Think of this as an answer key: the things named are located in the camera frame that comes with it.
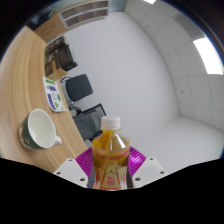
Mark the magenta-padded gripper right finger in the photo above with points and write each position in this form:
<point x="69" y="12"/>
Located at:
<point x="146" y="171"/>

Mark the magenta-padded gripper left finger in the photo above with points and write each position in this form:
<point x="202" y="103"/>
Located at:
<point x="72" y="171"/>

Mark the yellow-labelled drink bottle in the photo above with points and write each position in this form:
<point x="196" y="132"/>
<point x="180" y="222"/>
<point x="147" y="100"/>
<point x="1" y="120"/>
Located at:
<point x="110" y="156"/>

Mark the grey mesh office chair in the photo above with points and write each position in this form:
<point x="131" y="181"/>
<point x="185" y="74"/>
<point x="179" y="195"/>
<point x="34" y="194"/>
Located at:
<point x="86" y="125"/>

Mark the green and white mug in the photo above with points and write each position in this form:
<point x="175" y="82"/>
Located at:
<point x="40" y="130"/>

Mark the white printed leaflet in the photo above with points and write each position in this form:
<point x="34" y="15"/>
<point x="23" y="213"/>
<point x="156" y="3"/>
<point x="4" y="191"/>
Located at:
<point x="53" y="95"/>

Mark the black office chair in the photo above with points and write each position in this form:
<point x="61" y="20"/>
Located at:
<point x="79" y="87"/>

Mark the tan cardboard box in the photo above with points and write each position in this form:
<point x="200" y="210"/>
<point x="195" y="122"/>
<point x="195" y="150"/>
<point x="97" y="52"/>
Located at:
<point x="59" y="75"/>

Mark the dark brown box stack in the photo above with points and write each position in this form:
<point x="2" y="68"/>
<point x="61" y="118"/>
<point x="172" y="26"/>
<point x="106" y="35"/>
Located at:
<point x="58" y="56"/>

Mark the large ceiling light panel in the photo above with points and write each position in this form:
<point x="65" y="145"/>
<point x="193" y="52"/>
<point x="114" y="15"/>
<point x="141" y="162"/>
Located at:
<point x="209" y="56"/>

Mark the wooden shelf cabinet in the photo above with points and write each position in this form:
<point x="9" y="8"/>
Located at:
<point x="66" y="20"/>

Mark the grey ceiling air vent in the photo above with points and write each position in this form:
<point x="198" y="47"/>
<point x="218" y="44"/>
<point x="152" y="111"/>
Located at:
<point x="189" y="26"/>

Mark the small ceiling light panel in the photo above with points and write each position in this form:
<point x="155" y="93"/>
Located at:
<point x="150" y="1"/>

